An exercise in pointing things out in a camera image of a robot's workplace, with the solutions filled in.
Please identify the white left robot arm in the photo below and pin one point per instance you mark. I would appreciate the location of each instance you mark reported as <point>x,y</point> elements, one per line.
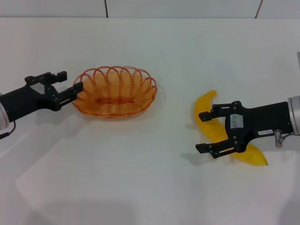
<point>2,119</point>

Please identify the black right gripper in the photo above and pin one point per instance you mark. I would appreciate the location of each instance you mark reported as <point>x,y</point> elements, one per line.
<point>262,117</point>

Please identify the yellow plastic banana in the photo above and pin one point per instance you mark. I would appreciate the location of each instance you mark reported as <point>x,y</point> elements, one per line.
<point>212,127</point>

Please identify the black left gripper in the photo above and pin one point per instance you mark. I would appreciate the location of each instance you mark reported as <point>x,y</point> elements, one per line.
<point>25,100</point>

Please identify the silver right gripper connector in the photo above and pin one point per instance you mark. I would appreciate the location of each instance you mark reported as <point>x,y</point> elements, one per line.
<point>278,138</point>

